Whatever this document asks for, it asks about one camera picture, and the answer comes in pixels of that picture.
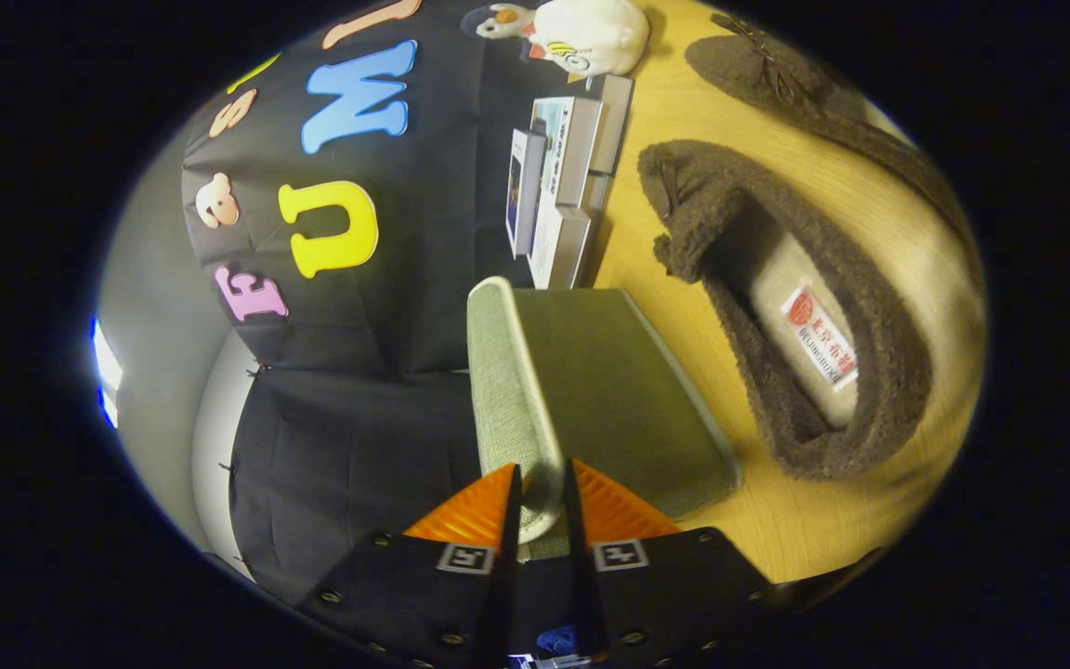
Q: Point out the white teal cover book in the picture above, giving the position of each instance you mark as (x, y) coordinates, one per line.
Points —
(572, 149)

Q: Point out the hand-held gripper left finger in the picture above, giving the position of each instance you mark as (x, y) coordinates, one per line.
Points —
(509, 557)

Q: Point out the plain white book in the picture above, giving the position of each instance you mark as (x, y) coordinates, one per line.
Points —
(558, 246)

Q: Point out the penguin plush toy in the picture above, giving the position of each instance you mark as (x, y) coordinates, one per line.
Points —
(502, 20)

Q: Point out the black cover book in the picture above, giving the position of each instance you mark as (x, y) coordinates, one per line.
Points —
(614, 121)

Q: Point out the brown fuzzy shoe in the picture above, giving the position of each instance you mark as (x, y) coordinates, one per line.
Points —
(776, 84)
(879, 325)

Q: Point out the green fabric storage box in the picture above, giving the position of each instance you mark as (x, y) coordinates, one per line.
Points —
(609, 390)

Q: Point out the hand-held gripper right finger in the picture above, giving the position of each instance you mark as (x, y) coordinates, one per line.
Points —
(580, 548)

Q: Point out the white seal plush toy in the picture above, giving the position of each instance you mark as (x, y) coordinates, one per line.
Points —
(600, 37)

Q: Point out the small blue cover book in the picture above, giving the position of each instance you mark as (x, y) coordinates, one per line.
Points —
(524, 186)

